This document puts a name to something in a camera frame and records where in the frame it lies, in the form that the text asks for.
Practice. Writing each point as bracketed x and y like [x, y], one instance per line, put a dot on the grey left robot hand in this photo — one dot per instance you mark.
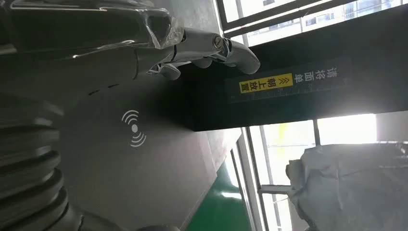
[134, 165]

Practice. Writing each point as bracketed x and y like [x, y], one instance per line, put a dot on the grey mailer bag black brackets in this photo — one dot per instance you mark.
[350, 188]

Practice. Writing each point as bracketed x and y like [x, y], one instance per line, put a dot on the green conveyor belt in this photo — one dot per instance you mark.
[220, 210]

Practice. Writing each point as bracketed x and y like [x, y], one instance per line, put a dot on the yellow warning label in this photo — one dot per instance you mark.
[266, 83]

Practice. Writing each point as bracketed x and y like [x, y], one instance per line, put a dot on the dark window frame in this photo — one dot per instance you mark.
[222, 16]

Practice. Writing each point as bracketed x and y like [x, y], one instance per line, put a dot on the black inbound machine post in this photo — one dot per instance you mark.
[318, 105]

